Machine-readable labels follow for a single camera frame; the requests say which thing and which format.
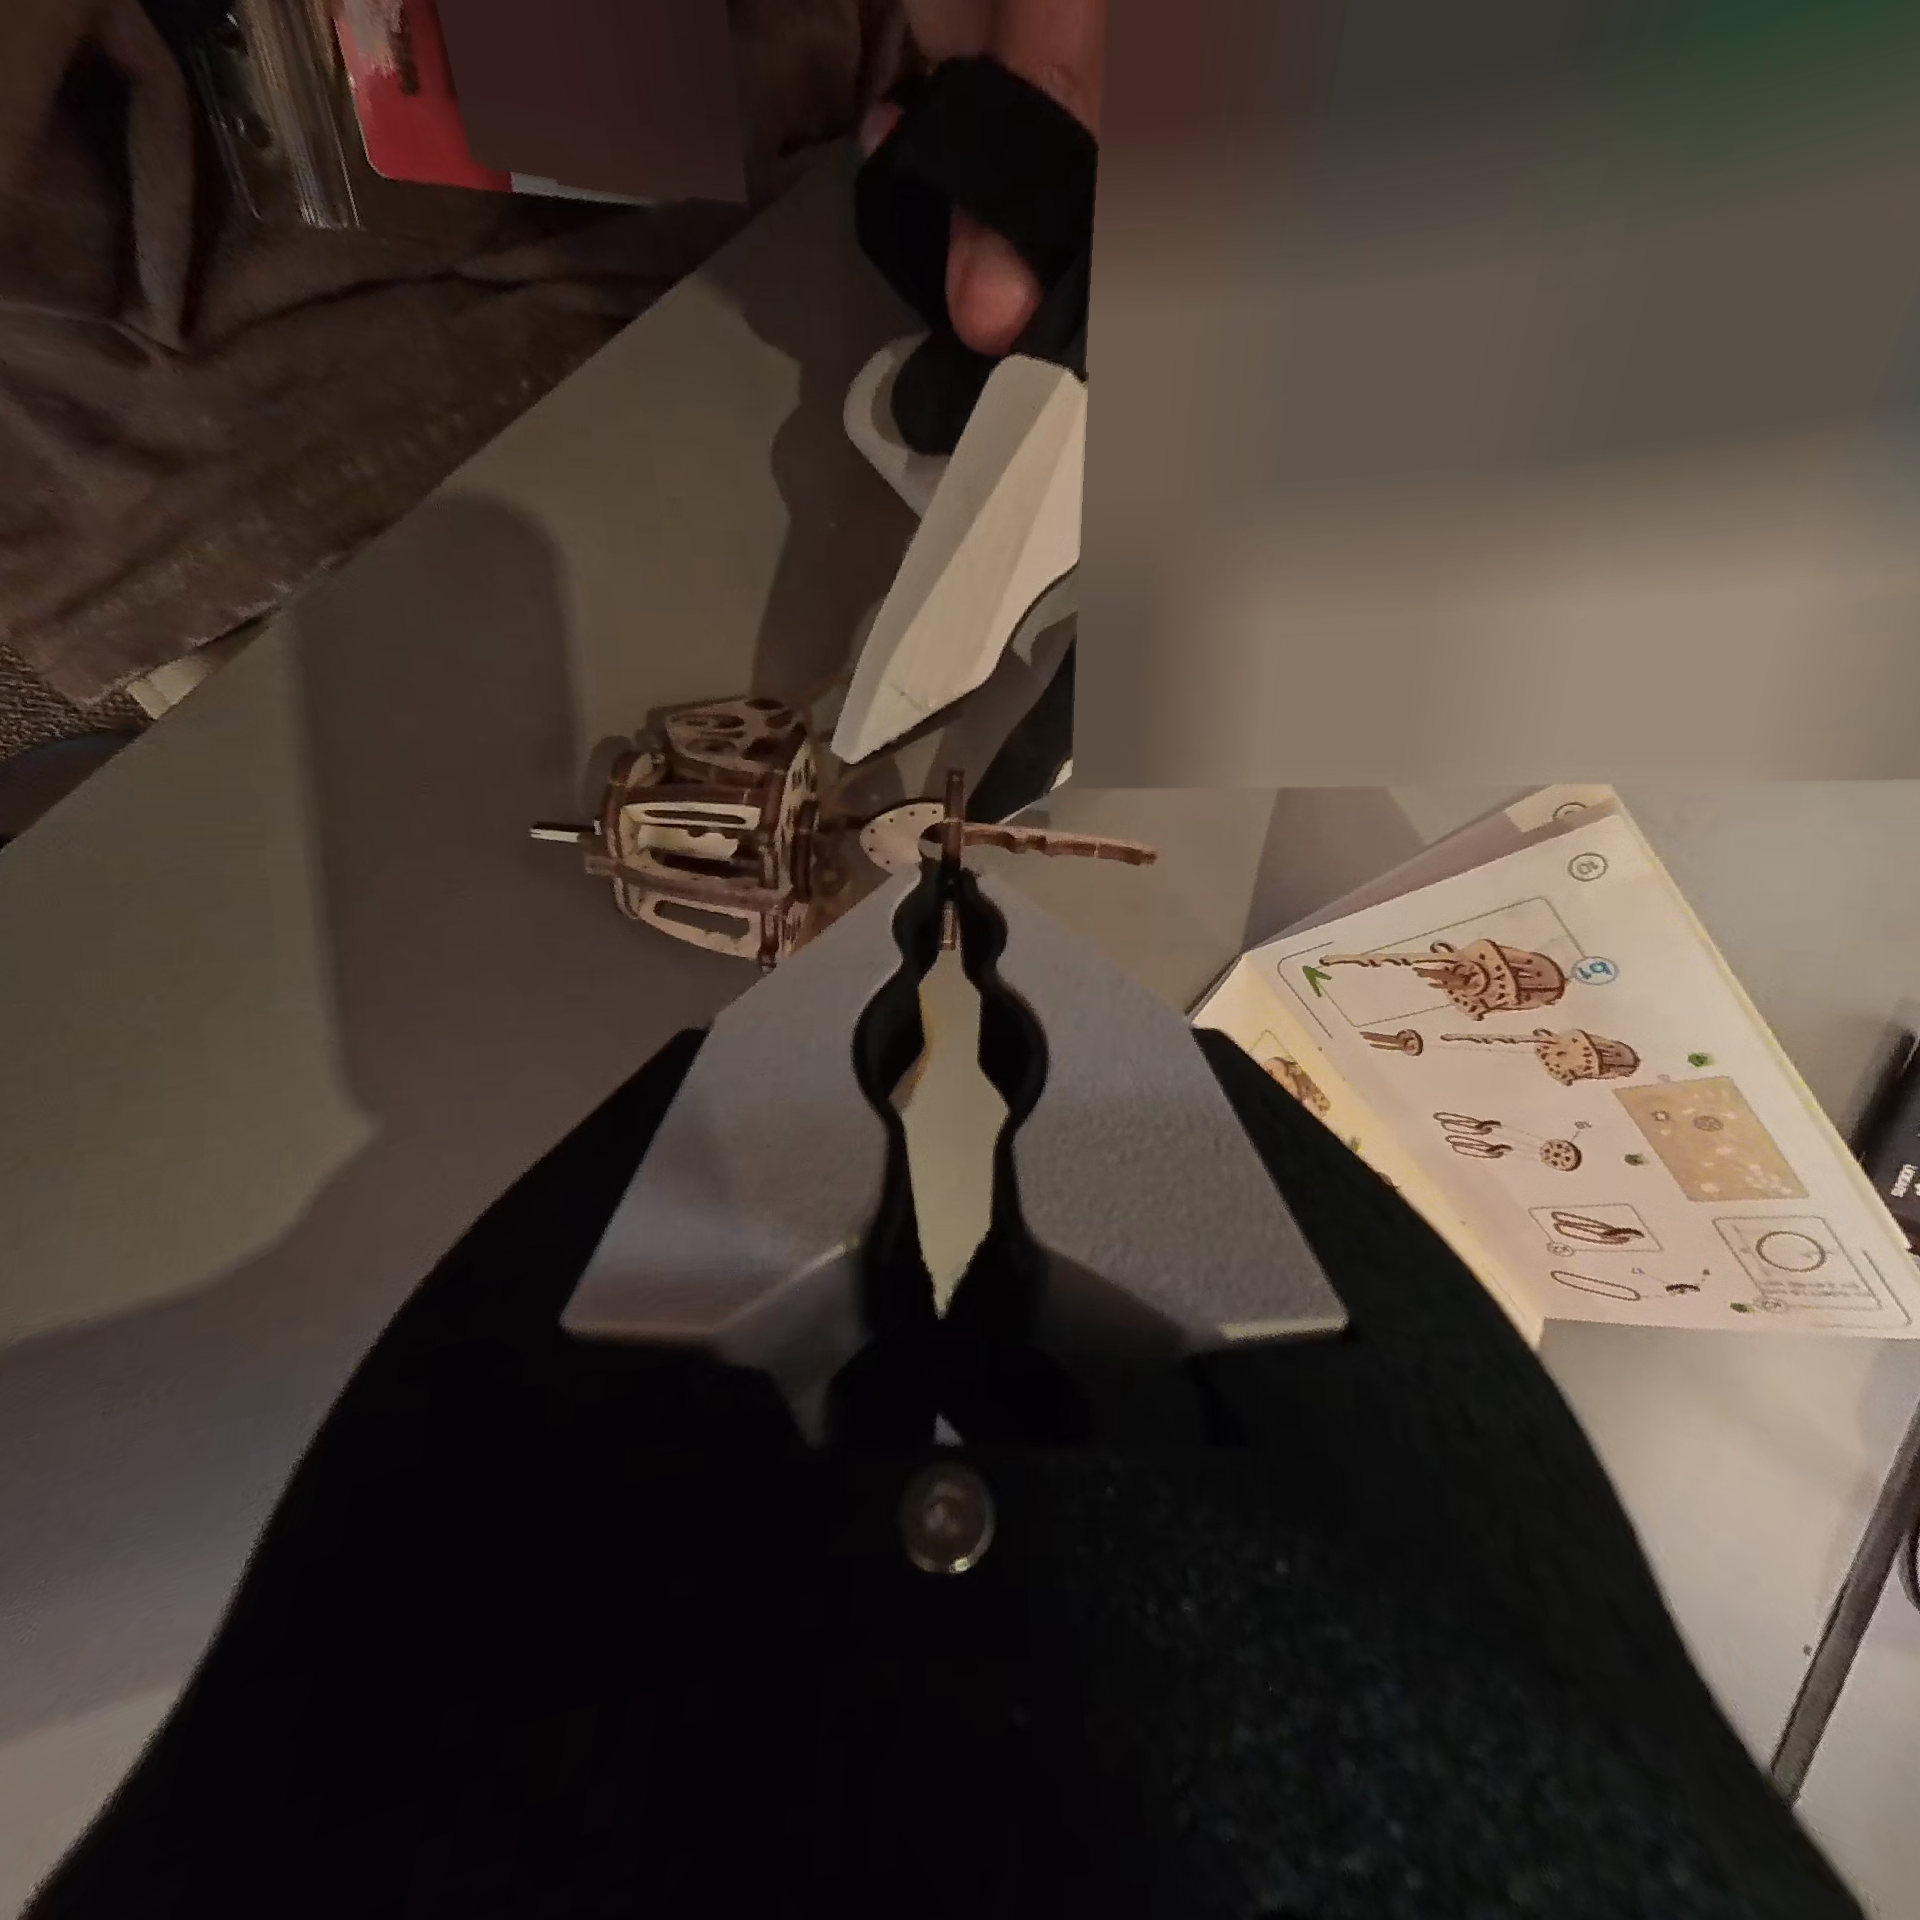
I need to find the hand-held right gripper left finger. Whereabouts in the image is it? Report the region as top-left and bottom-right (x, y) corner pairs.
(562, 896), (962, 1450)

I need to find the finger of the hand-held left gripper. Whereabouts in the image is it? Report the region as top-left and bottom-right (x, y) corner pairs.
(966, 609), (1081, 804)
(830, 353), (1086, 769)

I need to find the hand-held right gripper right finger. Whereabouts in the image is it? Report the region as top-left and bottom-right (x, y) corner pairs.
(942, 877), (1354, 1450)

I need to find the wooden oval dotted piece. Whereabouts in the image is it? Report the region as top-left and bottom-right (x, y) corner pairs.
(862, 801), (957, 882)

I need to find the wooden cage-shaped model assembly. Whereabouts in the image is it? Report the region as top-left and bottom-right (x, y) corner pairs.
(532, 696), (849, 970)

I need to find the model instruction booklet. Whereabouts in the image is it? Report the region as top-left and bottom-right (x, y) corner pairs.
(1190, 786), (1920, 1344)

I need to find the black model kit box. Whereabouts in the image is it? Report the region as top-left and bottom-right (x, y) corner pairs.
(1851, 1026), (1920, 1258)

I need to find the person's left hand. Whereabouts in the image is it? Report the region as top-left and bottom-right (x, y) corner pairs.
(862, 0), (1106, 357)

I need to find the person's brown clothing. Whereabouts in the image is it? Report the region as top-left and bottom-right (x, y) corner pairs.
(0, 0), (904, 781)

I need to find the clear plastic badge holder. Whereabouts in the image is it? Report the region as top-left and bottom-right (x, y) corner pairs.
(225, 0), (512, 230)

